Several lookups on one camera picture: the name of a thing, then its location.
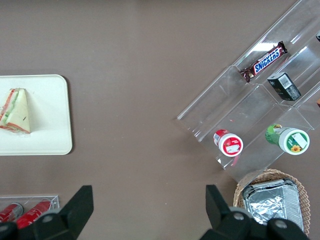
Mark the clear acrylic can holder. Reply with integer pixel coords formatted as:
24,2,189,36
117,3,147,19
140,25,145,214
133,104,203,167
0,194,61,223

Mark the plastic-wrapped triangle sandwich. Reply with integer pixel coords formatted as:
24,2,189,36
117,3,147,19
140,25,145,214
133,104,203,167
0,87,33,138

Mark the aluminium foil container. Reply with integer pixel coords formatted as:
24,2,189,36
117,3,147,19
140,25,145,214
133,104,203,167
241,177,305,233

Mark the small black barcode box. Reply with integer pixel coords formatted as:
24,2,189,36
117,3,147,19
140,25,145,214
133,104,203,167
266,71,302,102

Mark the red soda can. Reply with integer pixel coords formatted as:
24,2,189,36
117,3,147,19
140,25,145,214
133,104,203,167
16,199,52,230
0,203,25,223

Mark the Snickers chocolate bar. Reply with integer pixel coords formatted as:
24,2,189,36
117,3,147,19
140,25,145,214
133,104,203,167
239,40,288,83

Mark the green sunflower lid cup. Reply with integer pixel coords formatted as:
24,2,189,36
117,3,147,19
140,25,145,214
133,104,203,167
264,123,311,156

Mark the red strawberry yogurt cup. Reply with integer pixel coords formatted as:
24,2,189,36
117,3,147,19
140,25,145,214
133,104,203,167
212,129,244,157

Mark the cream rectangular tray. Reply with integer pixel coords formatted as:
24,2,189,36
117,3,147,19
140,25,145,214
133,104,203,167
0,74,73,156

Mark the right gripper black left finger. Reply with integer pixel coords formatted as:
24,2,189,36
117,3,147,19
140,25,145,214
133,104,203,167
0,184,94,240

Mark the clear acrylic stepped display stand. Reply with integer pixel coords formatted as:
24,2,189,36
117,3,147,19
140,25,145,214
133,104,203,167
176,0,320,183

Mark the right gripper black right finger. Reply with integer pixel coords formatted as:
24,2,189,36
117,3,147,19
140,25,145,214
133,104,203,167
199,184,311,240

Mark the wicker basket with foil container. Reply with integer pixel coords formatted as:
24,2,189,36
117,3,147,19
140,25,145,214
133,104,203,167
233,168,311,236

